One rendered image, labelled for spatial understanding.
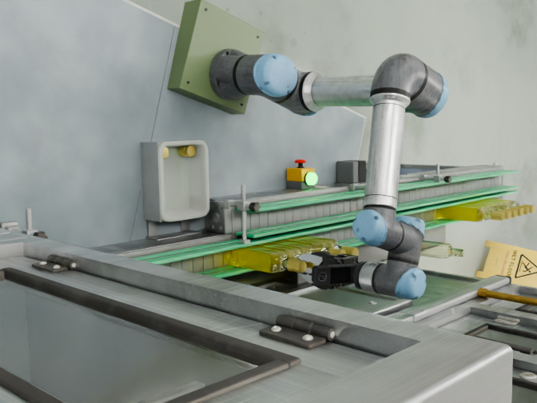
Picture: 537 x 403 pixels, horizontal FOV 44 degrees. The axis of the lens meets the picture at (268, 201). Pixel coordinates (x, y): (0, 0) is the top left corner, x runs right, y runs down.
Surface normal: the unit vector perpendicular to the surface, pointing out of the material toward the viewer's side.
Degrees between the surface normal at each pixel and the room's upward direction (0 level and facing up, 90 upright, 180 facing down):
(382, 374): 90
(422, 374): 90
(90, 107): 0
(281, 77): 8
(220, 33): 4
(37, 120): 0
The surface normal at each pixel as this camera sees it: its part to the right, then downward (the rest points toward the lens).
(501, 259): -0.45, -0.43
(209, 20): 0.70, 0.14
